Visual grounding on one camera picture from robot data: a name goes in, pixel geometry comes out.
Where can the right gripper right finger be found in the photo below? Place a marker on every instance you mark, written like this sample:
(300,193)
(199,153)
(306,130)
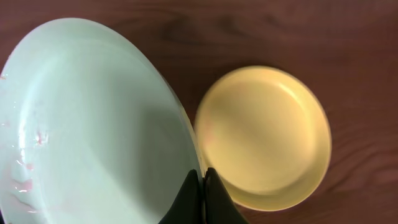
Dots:
(219,207)

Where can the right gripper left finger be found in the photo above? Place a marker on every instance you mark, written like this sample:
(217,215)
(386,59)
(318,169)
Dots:
(188,204)

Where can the yellow plate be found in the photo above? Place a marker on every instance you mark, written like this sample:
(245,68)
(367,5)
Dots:
(267,136)

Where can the light green plate stained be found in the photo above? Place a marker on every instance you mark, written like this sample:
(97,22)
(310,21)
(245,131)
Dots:
(90,131)

